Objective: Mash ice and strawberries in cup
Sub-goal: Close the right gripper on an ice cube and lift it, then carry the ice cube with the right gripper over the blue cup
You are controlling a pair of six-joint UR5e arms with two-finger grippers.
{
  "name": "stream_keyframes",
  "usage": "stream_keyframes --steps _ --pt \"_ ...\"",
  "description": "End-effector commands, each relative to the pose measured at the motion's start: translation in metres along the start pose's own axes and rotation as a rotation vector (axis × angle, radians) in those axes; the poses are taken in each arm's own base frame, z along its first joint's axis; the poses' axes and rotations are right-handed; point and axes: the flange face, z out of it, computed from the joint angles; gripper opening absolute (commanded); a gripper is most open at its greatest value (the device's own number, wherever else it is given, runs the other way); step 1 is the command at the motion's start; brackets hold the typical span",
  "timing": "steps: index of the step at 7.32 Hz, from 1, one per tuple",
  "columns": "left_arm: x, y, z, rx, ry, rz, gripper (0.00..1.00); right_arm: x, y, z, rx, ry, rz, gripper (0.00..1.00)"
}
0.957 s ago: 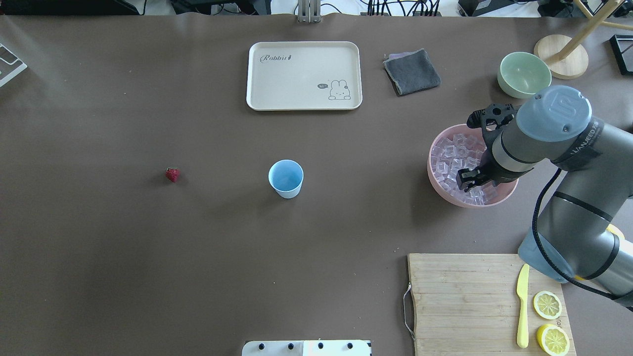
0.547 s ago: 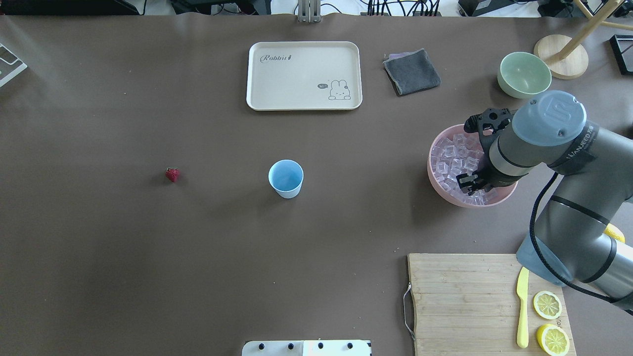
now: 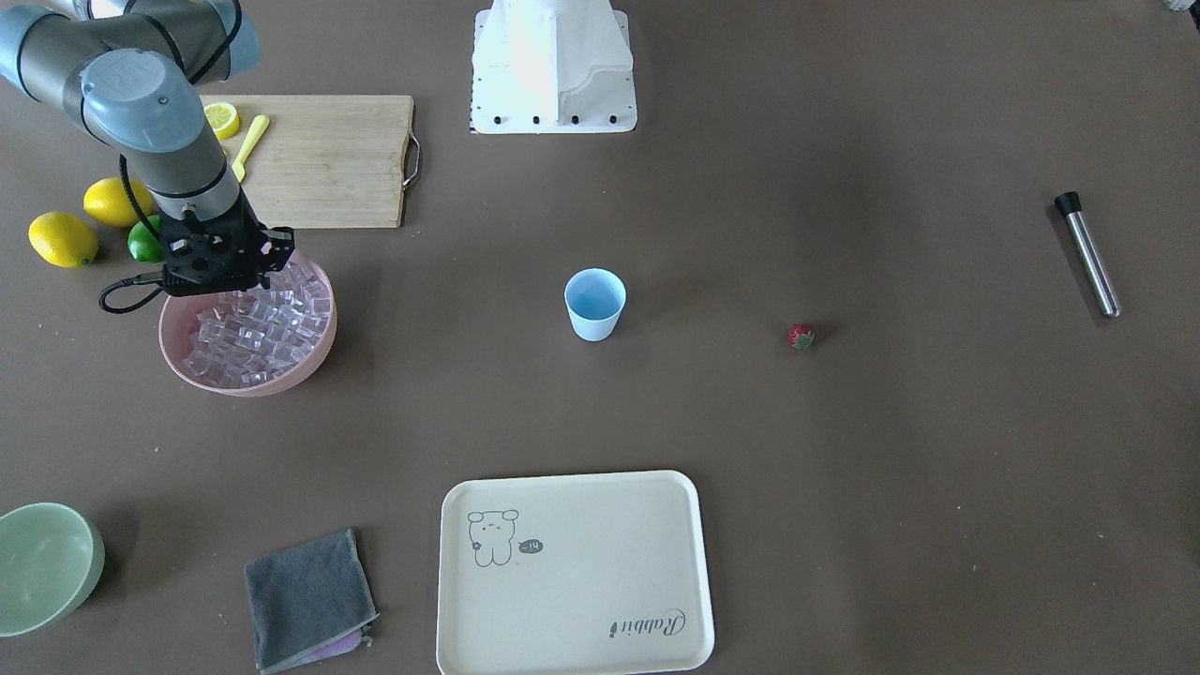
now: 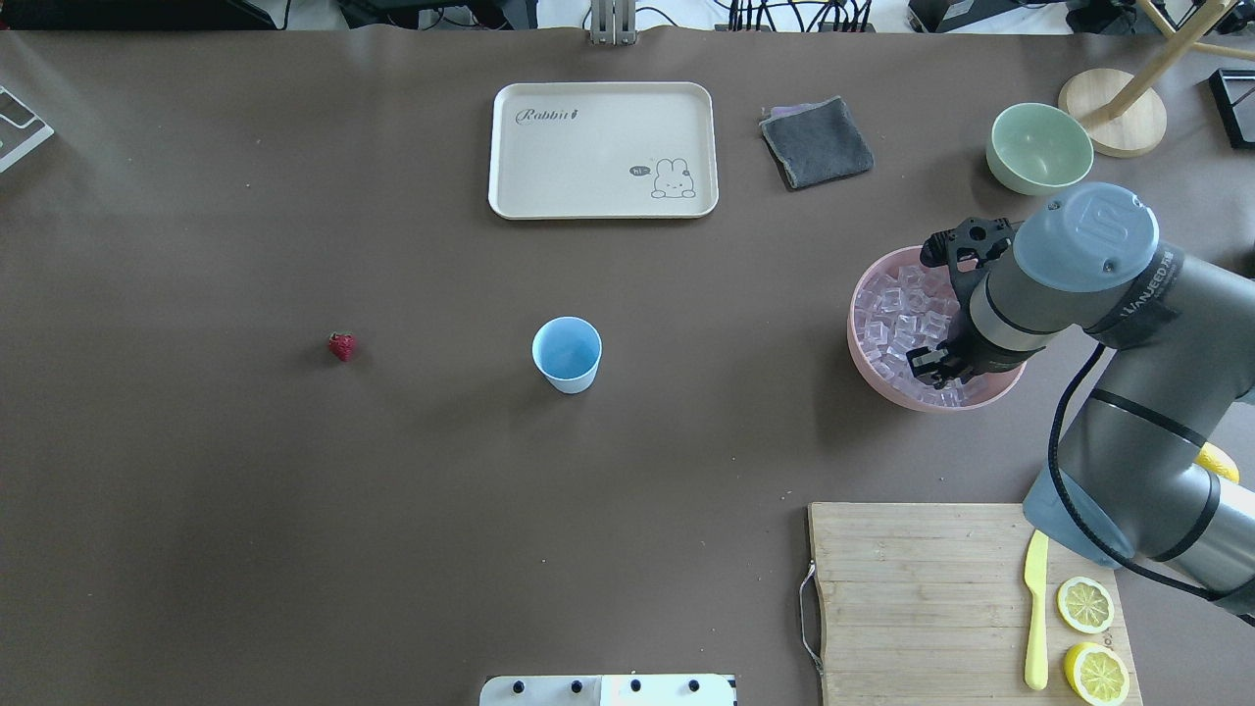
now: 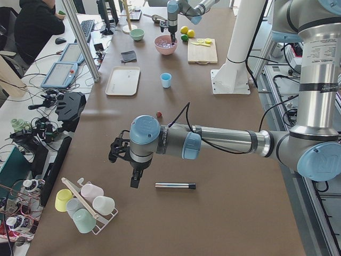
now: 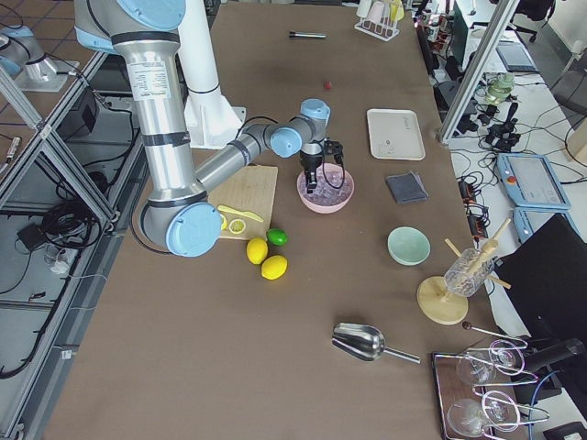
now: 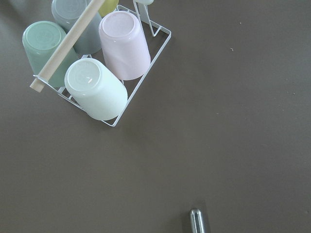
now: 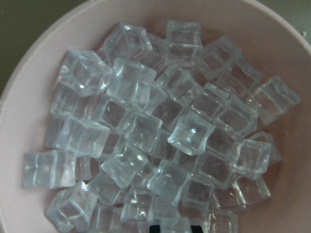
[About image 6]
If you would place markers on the pink plastic cup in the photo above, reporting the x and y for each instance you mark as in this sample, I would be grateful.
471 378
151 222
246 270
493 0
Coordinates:
375 12

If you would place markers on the pink bowl of ice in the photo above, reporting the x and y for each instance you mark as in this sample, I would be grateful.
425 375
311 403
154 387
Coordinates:
334 188

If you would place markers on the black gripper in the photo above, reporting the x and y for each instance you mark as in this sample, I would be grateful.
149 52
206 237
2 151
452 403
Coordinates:
309 164

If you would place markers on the grey folded cloth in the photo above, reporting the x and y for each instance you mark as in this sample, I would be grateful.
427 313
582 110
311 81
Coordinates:
407 188

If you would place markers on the clear textured glass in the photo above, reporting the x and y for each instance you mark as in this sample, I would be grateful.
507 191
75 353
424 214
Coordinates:
466 275

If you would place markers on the teach pendant tablet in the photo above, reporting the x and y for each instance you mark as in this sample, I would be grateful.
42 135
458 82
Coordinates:
530 181
527 220

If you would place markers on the wooden cutting board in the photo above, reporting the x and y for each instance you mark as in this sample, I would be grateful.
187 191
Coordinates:
251 189

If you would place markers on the metal ice scoop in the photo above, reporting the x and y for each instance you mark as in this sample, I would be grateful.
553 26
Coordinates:
365 342

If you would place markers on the white wire cup rack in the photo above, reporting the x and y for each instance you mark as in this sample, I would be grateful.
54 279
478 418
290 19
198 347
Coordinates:
385 30

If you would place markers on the white plastic cup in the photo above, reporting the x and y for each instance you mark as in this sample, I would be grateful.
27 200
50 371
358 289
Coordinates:
363 9

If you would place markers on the whole yellow lemon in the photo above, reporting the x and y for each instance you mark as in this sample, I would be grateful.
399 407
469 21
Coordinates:
274 267
257 250

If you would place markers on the green ceramic bowl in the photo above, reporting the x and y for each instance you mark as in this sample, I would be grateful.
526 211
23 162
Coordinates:
408 246

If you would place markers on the wine glass rack tray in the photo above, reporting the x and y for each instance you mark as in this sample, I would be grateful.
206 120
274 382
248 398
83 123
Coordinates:
476 390

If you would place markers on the white robot base pillar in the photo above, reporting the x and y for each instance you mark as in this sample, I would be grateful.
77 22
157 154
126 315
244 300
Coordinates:
210 118

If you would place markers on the wooden cup tree stand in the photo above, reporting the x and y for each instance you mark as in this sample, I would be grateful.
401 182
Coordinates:
433 297

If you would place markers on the green lime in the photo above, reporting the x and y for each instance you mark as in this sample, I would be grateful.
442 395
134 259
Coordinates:
277 236

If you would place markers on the beige rabbit tray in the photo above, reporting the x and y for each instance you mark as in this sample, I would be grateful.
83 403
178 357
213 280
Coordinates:
394 135

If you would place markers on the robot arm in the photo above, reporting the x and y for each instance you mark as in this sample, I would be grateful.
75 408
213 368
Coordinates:
27 62
170 65

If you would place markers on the yellow plastic knife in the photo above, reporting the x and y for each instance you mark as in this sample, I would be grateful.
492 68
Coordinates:
247 214

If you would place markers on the yellow plastic cup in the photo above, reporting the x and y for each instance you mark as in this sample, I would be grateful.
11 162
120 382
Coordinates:
396 10

